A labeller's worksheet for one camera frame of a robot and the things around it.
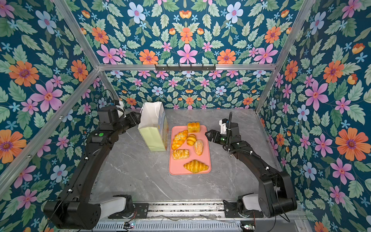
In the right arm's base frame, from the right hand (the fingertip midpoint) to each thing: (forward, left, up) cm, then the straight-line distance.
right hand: (210, 133), depth 85 cm
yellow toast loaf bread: (+13, +10, -10) cm, 19 cm away
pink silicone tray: (-5, +13, -14) cm, 20 cm away
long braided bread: (+5, +21, -13) cm, 25 cm away
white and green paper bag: (+16, +40, -10) cm, 45 cm away
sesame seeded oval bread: (-2, +7, -12) cm, 14 cm away
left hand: (+1, +38, +18) cm, 42 cm away
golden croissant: (-15, +9, -12) cm, 21 cm away
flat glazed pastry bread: (-7, +19, -12) cm, 23 cm away
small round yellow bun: (+4, +12, -13) cm, 18 cm away
